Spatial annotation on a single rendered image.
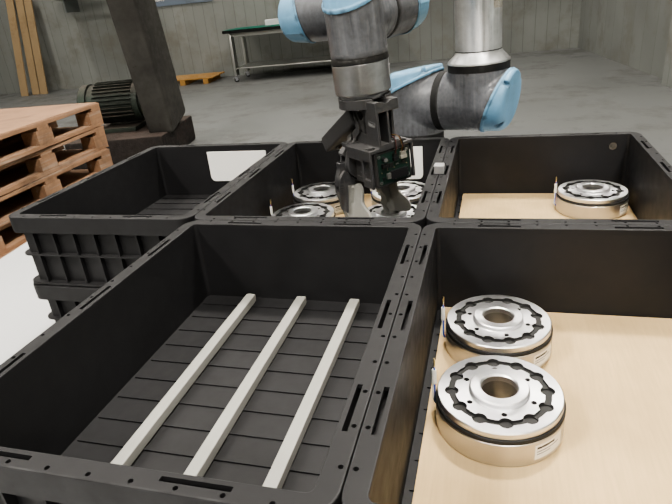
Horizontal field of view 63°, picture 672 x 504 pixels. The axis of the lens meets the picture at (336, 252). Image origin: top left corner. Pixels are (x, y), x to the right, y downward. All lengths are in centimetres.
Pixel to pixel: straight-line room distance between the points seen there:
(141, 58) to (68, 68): 801
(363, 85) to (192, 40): 1099
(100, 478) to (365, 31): 56
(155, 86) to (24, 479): 476
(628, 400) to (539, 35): 1060
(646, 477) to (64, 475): 40
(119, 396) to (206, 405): 10
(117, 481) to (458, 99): 91
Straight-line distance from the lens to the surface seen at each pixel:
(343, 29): 72
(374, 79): 73
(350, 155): 77
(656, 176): 86
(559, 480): 47
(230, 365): 60
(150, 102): 514
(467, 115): 111
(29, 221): 89
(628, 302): 67
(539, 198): 100
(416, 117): 115
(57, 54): 1304
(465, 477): 46
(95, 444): 56
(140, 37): 497
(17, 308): 119
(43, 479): 40
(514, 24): 1097
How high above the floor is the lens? 117
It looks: 25 degrees down
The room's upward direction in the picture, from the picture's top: 6 degrees counter-clockwise
